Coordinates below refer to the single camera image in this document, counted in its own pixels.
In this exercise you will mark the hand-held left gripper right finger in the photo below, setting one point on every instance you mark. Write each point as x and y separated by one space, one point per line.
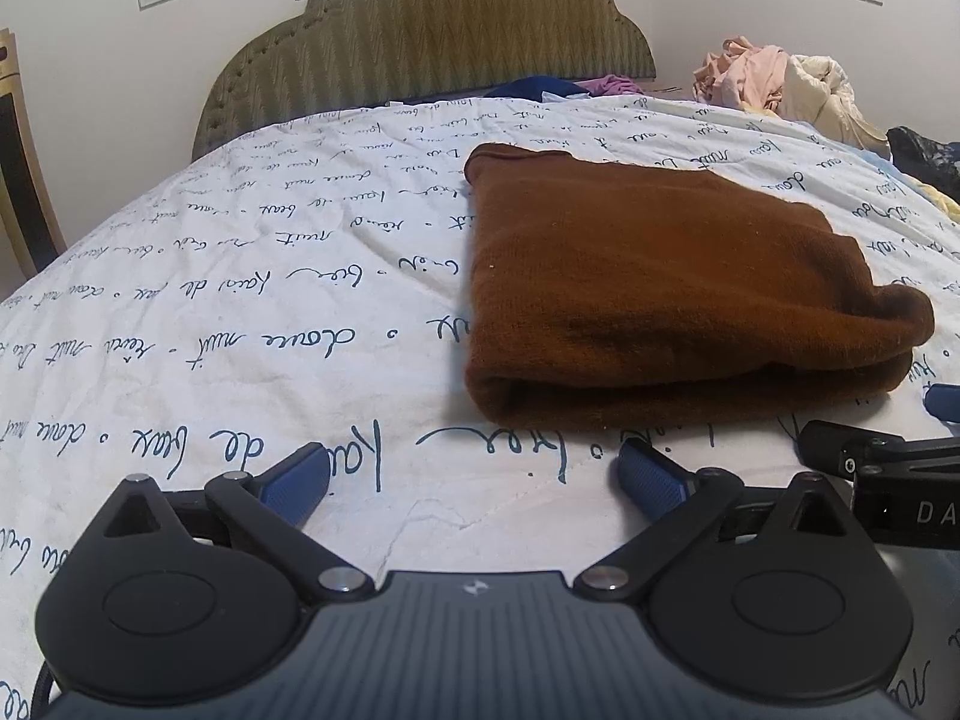
651 474

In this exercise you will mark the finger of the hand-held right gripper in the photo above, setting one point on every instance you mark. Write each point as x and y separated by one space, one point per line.
825 444
945 399

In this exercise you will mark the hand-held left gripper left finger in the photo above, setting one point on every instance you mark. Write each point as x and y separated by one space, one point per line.
296 481

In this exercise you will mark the brown knit sweater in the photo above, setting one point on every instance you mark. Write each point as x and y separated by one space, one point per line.
660 277

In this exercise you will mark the cream clothes pile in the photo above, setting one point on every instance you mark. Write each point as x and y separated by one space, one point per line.
825 101

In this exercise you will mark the pink clothes pile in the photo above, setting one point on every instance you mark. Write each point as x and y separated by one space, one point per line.
739 75

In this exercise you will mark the white script-printed blanket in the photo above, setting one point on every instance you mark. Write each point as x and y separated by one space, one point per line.
225 315

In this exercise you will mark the yellow cloth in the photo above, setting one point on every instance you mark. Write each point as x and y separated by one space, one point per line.
946 202

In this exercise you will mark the black cloth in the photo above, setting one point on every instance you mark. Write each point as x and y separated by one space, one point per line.
926 154

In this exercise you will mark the light blue cloth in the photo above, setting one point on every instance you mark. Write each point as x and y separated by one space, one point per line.
566 96

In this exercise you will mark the purple cloth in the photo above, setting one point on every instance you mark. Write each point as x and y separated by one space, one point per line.
611 85

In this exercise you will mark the dark blue cloth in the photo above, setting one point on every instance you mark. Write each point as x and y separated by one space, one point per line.
532 86

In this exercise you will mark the gold tower fan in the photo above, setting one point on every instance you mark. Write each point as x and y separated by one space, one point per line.
22 165

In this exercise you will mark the green padded headboard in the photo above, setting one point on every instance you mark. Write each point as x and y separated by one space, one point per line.
435 30

